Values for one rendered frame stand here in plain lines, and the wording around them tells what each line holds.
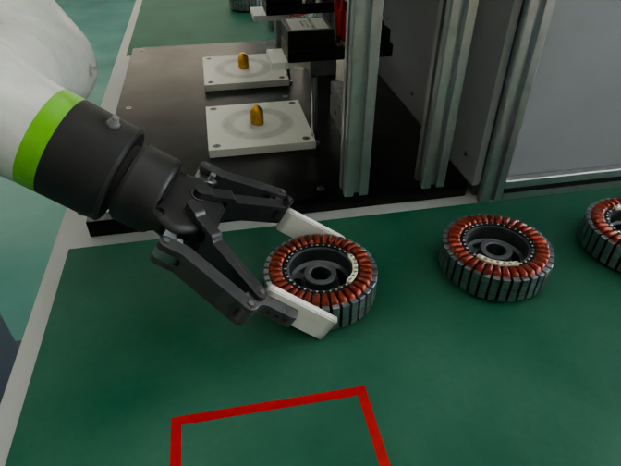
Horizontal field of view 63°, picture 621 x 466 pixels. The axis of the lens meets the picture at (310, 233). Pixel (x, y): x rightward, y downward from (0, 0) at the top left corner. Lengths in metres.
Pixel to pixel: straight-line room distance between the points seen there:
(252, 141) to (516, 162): 0.35
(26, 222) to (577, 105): 1.88
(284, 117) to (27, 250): 1.38
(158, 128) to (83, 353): 0.42
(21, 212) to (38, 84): 1.76
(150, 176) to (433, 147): 0.34
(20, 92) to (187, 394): 0.28
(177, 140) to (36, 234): 1.35
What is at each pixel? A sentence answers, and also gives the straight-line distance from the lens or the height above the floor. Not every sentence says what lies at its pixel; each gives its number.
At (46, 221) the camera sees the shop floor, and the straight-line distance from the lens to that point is 2.13.
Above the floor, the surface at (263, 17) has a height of 0.88.
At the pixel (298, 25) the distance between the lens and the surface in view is 0.74.
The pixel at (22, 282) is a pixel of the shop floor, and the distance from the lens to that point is 1.87.
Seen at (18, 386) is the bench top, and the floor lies 0.75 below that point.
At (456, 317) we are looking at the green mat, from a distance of 0.52.
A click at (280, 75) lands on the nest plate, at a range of 0.96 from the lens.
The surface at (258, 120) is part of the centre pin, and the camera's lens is 0.77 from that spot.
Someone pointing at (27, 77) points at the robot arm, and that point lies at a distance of 0.48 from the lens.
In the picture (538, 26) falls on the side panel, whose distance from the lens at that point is 0.61.
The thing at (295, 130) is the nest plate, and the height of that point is 0.78.
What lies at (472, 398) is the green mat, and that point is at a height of 0.75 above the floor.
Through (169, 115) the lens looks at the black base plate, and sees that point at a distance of 0.86.
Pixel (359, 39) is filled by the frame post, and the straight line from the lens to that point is 0.55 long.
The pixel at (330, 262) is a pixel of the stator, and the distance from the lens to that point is 0.53.
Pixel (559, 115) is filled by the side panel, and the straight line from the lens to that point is 0.69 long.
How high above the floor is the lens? 1.11
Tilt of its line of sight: 37 degrees down
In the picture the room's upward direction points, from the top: straight up
